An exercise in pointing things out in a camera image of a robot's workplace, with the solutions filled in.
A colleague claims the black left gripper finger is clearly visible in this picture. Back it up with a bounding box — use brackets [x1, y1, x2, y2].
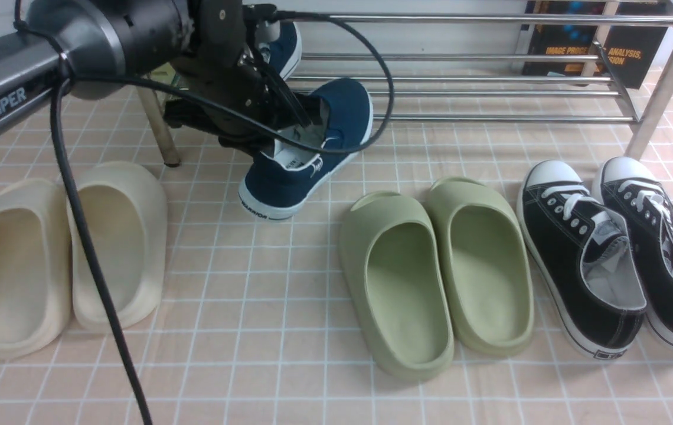
[263, 62, 324, 131]

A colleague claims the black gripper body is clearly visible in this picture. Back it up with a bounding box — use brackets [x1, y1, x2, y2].
[164, 1, 272, 156]

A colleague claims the navy canvas sneaker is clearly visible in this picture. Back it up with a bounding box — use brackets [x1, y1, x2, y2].
[239, 78, 374, 221]
[258, 21, 302, 80]

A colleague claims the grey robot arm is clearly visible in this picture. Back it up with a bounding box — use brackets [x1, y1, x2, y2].
[0, 1, 326, 154]

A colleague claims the steel shoe rack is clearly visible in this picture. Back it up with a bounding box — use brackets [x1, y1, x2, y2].
[136, 0, 673, 168]

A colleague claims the yellow green box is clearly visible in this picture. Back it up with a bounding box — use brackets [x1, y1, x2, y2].
[147, 63, 178, 86]

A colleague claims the right cream foam slide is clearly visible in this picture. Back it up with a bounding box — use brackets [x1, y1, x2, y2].
[77, 161, 168, 328]

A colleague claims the cream foam slide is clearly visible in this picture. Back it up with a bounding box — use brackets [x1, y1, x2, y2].
[0, 178, 72, 360]
[77, 161, 168, 328]

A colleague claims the left green foam slide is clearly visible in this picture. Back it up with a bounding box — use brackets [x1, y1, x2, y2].
[338, 191, 455, 382]

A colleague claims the green foam slide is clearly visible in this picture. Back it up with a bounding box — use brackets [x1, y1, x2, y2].
[338, 191, 455, 382]
[426, 176, 535, 356]

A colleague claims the right green foam slide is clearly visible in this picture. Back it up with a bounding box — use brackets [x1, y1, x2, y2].
[426, 176, 535, 356]

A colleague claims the left cream foam slide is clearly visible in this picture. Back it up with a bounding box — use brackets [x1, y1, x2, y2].
[0, 178, 72, 360]

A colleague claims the left black canvas sneaker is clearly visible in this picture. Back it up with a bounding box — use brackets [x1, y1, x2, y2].
[517, 161, 647, 360]

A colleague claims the black canvas sneaker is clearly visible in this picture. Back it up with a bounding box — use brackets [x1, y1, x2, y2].
[517, 161, 647, 360]
[591, 156, 673, 349]

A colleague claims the black book orange lettering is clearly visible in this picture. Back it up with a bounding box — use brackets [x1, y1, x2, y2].
[512, 1, 671, 89]

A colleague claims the right black canvas sneaker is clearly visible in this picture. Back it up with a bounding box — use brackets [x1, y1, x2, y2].
[591, 156, 673, 349]

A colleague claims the black cable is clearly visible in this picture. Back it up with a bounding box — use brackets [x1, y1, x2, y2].
[13, 0, 395, 425]

